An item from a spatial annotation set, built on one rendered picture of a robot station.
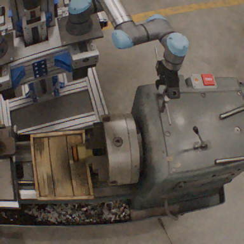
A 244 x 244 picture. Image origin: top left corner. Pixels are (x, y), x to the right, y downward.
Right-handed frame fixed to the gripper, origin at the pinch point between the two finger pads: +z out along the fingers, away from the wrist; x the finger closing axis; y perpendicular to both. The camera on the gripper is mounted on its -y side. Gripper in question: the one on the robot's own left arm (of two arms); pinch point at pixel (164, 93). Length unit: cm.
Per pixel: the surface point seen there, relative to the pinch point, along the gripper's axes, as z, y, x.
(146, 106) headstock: 11.0, -0.1, 5.6
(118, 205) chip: 80, -30, 16
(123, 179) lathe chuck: 22.4, -26.9, 17.9
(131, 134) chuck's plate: 11.6, -11.2, 13.3
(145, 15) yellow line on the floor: 135, 159, -40
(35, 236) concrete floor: 135, -45, 81
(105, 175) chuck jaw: 23.5, -23.8, 25.2
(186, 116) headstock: 9.8, -6.8, -10.6
